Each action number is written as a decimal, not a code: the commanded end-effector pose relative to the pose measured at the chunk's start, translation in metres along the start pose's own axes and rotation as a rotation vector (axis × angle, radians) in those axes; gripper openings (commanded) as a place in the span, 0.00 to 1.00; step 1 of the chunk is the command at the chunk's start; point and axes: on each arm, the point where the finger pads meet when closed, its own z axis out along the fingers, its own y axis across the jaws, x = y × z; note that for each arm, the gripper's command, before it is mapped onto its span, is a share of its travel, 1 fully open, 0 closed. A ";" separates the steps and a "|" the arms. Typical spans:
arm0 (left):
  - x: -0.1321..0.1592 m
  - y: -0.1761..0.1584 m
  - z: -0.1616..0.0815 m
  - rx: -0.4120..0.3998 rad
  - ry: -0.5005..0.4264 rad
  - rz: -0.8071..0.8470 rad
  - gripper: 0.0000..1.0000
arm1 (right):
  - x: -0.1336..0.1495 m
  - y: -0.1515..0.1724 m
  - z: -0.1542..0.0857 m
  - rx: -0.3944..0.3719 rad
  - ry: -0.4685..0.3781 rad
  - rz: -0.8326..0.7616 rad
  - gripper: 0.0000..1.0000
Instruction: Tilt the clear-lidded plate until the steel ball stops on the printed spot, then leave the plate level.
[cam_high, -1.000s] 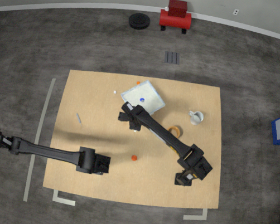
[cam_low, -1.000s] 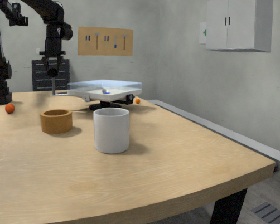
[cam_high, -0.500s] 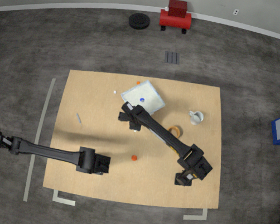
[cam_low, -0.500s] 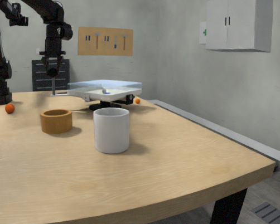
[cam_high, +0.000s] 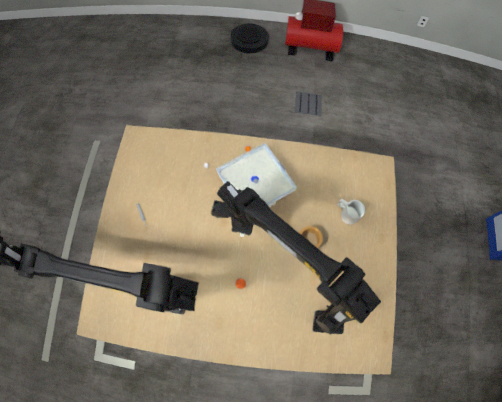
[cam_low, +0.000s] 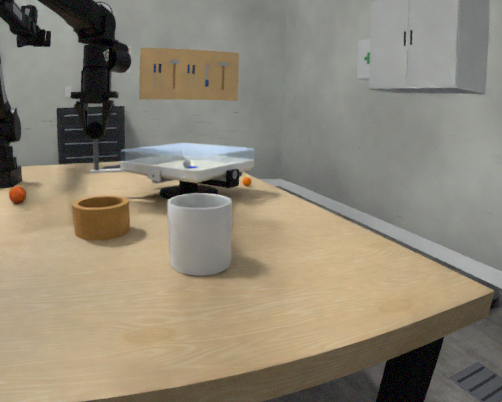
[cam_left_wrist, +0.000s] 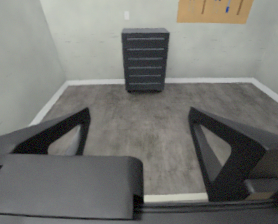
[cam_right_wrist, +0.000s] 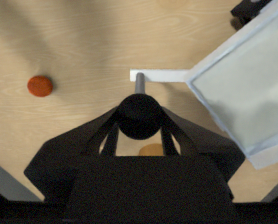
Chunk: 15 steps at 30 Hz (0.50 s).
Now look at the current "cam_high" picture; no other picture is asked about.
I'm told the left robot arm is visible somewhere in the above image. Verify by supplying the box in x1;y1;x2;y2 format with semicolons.
0;241;199;314

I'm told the white ceramic mug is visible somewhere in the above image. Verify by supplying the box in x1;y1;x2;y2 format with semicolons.
337;199;365;225

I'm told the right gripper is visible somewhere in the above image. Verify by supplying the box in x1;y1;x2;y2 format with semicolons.
231;218;254;236

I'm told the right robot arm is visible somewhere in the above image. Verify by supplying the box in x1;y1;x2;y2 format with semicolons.
211;181;381;335

